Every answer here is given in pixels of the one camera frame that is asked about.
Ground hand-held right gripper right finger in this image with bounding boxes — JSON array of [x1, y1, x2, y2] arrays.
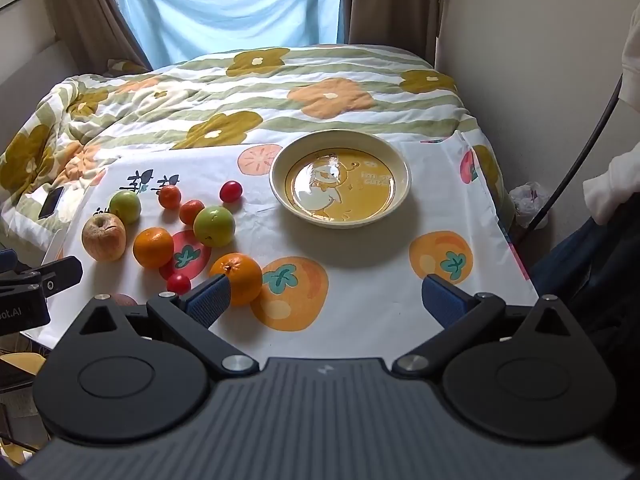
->
[[392, 274, 586, 378]]

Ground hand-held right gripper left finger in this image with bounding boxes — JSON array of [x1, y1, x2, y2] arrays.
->
[[65, 275, 261, 380]]

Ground large orange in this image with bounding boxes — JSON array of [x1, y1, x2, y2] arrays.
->
[[209, 253, 264, 307], [132, 227, 174, 269]]

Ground large green apple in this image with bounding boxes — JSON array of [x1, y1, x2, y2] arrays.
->
[[193, 205, 236, 248]]

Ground yellow duck print plate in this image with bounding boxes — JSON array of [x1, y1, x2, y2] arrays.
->
[[269, 130, 412, 230]]

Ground yellow wooden chair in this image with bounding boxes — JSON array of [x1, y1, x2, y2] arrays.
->
[[0, 351, 47, 377]]

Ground wrinkled red apple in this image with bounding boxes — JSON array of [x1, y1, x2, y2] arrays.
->
[[81, 212, 127, 262]]

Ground black phone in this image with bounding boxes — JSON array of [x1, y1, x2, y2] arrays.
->
[[38, 186, 66, 220]]

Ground orange-red tomato right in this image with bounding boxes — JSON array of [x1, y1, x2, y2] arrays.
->
[[179, 199, 206, 226]]

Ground white persimmon print cloth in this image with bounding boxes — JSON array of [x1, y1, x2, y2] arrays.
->
[[42, 130, 533, 351]]

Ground small green apple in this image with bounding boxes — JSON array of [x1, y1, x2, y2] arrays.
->
[[109, 190, 142, 225]]

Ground white plastic bag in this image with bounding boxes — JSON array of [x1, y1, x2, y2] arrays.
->
[[509, 181, 551, 230]]

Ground dark blue pants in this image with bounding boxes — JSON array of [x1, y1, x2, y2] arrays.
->
[[529, 217, 640, 361]]

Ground grey headboard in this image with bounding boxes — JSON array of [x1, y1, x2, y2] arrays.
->
[[0, 41, 68, 103]]

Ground white sweater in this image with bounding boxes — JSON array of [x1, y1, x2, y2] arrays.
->
[[582, 0, 640, 226]]

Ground striped floral blanket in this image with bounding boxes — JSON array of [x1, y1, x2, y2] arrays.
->
[[0, 45, 516, 261]]

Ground brown curtain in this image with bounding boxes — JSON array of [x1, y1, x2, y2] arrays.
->
[[32, 0, 152, 73], [340, 0, 444, 68]]

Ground light blue sheet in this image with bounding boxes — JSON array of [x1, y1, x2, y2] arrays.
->
[[116, 0, 351, 68]]

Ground black cable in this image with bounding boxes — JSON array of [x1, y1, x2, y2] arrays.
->
[[515, 72, 626, 246]]

